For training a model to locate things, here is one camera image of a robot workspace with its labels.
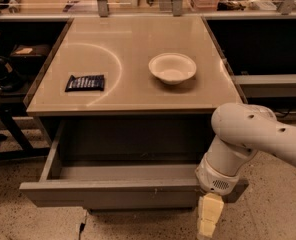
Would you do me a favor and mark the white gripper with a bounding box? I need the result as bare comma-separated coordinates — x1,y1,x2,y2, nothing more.
195,154,239,240

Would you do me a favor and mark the grey top drawer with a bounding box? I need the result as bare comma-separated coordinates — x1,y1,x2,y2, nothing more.
19,119,250,210

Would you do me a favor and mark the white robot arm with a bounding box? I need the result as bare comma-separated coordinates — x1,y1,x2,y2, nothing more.
195,103,296,239

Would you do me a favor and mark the grey drawer cabinet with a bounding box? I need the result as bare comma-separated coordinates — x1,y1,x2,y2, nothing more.
23,15,248,216

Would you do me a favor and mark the white bowl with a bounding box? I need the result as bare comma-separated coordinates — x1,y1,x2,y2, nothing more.
148,53,197,85

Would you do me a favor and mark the dark blue snack packet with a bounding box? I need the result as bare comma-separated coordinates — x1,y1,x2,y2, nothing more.
65,75,105,92

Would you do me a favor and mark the black box on shelf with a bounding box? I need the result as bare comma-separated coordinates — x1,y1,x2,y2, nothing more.
10,44,51,61

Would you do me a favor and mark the black floor cable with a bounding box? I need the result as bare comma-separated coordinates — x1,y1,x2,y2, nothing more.
76,210,89,240

